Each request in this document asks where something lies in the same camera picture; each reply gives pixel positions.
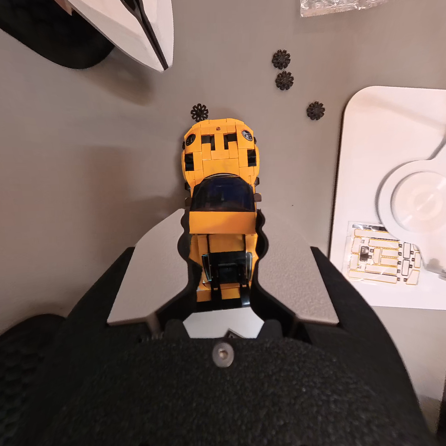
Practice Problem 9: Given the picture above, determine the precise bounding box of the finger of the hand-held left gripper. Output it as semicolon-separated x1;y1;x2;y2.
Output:
56;0;165;72
138;0;174;69

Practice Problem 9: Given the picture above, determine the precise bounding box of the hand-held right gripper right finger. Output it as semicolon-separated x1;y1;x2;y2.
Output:
250;209;339;326

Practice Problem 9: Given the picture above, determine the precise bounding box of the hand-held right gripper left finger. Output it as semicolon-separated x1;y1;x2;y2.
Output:
107;208;203;335

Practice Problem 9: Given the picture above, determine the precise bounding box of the yellow lego car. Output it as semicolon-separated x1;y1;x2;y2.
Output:
181;118;262;312

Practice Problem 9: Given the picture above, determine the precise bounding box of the lego sticker sheet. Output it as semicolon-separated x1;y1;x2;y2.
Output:
342;221;423;287

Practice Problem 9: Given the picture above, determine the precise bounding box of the white desk stand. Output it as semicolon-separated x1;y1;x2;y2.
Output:
328;85;446;311

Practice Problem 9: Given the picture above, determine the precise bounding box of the clear plastic bag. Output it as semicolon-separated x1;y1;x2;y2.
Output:
300;0;378;18

